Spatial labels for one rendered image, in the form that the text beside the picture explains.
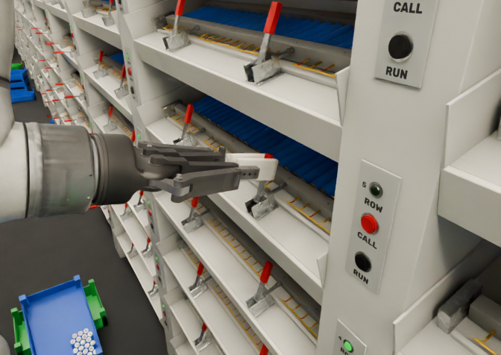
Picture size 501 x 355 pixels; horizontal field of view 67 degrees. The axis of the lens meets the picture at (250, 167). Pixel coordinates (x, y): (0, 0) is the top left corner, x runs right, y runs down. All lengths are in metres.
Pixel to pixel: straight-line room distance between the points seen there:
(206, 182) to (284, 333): 0.32
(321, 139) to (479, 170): 0.15
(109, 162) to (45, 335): 1.28
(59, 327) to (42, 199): 1.27
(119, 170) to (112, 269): 1.53
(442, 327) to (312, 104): 0.24
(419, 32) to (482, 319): 0.26
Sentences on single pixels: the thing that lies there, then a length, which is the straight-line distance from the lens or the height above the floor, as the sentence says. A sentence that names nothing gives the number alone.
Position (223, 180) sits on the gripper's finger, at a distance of 0.43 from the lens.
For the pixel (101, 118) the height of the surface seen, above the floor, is 0.71.
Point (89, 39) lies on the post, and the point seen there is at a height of 1.00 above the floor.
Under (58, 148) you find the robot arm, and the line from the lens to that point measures 0.37.
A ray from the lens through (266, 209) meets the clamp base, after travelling 0.54.
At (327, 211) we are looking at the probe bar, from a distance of 0.50.
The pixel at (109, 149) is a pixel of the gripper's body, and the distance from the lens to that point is 0.39.
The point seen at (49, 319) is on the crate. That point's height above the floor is 0.10.
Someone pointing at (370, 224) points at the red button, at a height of 1.02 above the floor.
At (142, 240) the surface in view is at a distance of 1.48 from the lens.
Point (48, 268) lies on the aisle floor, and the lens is 2.03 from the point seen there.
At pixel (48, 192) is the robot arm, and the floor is 1.04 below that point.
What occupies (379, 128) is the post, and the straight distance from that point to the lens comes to 0.32.
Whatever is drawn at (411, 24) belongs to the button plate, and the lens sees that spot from 0.29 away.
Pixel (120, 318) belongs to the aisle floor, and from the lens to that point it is 1.69.
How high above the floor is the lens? 1.21
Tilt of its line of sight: 27 degrees down
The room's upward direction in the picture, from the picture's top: straight up
